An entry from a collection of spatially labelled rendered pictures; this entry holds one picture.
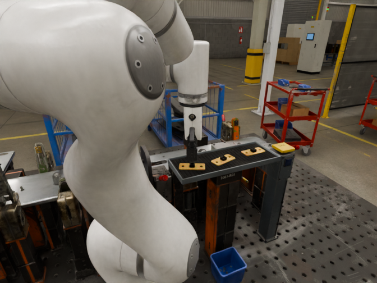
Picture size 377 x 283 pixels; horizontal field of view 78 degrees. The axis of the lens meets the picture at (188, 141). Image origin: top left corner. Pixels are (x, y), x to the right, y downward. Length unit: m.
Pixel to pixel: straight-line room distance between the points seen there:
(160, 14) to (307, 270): 1.04
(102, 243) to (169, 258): 0.14
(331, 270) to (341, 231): 0.26
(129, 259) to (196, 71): 0.45
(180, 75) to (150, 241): 0.41
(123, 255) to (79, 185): 0.23
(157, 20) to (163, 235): 0.34
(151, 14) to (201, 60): 0.27
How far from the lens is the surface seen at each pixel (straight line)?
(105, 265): 0.54
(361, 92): 6.17
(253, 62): 8.11
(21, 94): 0.23
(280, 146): 0.96
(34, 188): 1.12
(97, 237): 0.52
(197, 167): 0.75
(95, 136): 0.21
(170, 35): 0.43
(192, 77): 0.62
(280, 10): 5.03
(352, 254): 1.31
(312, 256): 1.23
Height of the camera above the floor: 1.55
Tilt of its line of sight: 25 degrees down
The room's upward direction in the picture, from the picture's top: straight up
